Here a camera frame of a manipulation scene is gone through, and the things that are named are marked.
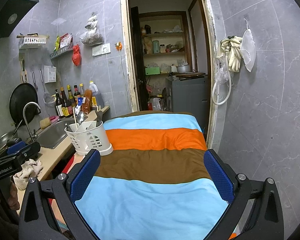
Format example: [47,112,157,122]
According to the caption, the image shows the white plastic utensil holder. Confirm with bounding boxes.
[64,121,113,156]

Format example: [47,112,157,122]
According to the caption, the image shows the wooden chopstick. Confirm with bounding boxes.
[72,107,78,129]

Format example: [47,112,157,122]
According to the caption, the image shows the large steel spoon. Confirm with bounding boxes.
[76,111,85,126]

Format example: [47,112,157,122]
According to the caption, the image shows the metal slotted spatula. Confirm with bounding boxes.
[95,110,103,127]

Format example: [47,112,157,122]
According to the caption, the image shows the steel kitchen sink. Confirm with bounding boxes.
[32,118,75,149]

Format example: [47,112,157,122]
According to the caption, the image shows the person's left hand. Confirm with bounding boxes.
[0,182,20,211]

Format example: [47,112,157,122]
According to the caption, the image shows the white rag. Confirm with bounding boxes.
[13,159,43,191]

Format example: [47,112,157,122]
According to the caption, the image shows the striped blue orange brown cloth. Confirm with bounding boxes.
[76,111,228,239]

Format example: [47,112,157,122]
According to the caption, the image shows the steel faucet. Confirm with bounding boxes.
[23,101,41,142]

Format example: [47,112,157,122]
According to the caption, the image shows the black wok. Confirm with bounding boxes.
[9,83,38,127]

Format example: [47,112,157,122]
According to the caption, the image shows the dark soy sauce bottle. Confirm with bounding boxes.
[55,90,64,118]

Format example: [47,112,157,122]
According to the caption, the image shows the large oil jug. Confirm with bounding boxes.
[89,81,104,108]

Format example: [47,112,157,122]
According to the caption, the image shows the grey cabinet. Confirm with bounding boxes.
[165,76,210,131]

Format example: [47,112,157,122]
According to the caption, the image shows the metal pot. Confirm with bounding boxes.
[177,64,192,74]

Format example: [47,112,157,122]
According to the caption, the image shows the green box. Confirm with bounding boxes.
[145,67,160,76]

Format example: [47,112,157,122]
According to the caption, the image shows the white mesh strainer bag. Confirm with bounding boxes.
[239,29,256,72]

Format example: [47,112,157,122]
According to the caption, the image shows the red plastic bag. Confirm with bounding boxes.
[72,44,82,67]

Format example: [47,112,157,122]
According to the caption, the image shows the grey bagged goods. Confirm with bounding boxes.
[79,12,104,46]

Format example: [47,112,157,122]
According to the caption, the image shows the wire skimmer ladle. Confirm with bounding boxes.
[40,70,55,108]

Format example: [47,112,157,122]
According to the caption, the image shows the white hose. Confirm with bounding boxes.
[211,48,233,106]

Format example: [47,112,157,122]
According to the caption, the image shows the wall spice rack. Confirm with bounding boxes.
[50,33,74,60]

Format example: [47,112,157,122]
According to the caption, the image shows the white wall socket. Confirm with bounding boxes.
[92,43,111,57]

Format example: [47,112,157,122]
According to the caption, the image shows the orange wall plug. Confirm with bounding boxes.
[115,41,122,51]

